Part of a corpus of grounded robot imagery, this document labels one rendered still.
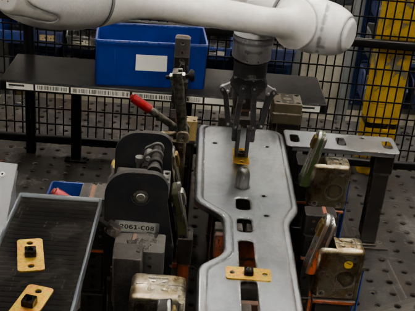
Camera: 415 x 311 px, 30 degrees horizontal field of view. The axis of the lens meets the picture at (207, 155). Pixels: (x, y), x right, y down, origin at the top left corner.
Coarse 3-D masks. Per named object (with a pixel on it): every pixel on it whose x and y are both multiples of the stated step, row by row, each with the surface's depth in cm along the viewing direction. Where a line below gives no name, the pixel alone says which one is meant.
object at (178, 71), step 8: (176, 72) 173; (184, 72) 174; (192, 72) 173; (176, 80) 173; (192, 80) 174; (176, 88) 174; (176, 96) 175; (184, 96) 178; (176, 104) 176; (184, 104) 176; (176, 112) 177; (184, 112) 177; (184, 120) 178; (184, 128) 179
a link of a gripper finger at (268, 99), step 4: (272, 92) 175; (276, 92) 175; (268, 96) 176; (272, 96) 176; (264, 100) 178; (268, 100) 176; (264, 104) 177; (268, 104) 176; (264, 108) 177; (268, 108) 177; (264, 112) 177; (260, 116) 180; (264, 116) 178; (260, 120) 178; (264, 120) 178; (260, 124) 179
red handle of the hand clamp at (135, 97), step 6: (132, 96) 177; (138, 96) 177; (132, 102) 177; (138, 102) 177; (144, 102) 177; (144, 108) 177; (150, 108) 177; (156, 114) 178; (162, 114) 179; (162, 120) 179; (168, 120) 179; (168, 126) 180; (174, 126) 180
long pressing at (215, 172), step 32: (224, 128) 200; (224, 160) 184; (256, 160) 185; (224, 192) 170; (256, 192) 171; (288, 192) 172; (224, 224) 157; (256, 224) 159; (288, 224) 161; (224, 256) 147; (256, 256) 148; (288, 256) 150; (224, 288) 138; (288, 288) 140
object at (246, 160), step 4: (240, 148) 187; (244, 148) 187; (240, 152) 183; (244, 152) 183; (248, 152) 185; (240, 156) 183; (244, 156) 183; (248, 156) 183; (236, 160) 181; (240, 160) 181; (244, 160) 181; (248, 160) 181; (248, 164) 180
